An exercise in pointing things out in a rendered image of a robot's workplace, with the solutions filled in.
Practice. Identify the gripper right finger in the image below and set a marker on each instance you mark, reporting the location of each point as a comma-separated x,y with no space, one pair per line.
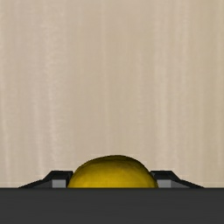
168,179

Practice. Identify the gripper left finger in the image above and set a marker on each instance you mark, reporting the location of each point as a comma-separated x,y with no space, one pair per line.
55,179

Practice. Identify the yellow lemon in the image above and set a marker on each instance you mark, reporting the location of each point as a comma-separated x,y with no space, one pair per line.
112,173

